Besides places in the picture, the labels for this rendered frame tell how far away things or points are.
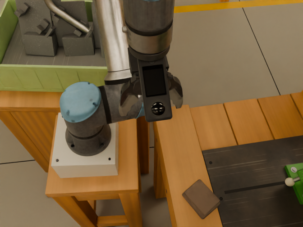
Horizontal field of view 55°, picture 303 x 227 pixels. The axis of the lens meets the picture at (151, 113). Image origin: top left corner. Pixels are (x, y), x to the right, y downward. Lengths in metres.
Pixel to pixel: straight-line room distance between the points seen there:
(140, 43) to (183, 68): 1.99
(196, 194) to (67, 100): 0.49
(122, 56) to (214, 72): 1.68
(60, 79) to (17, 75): 0.17
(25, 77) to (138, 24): 0.95
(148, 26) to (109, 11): 0.41
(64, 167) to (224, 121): 0.60
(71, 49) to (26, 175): 1.03
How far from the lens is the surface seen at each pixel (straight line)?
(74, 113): 0.81
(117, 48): 0.84
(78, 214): 1.39
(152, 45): 0.46
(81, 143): 0.94
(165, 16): 0.44
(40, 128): 1.52
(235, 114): 1.18
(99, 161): 0.98
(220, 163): 1.05
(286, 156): 1.13
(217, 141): 1.11
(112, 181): 1.06
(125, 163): 1.08
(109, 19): 0.84
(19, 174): 2.15
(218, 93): 2.33
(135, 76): 0.53
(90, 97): 0.82
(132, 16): 0.44
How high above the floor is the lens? 1.85
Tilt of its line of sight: 58 degrees down
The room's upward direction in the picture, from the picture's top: straight up
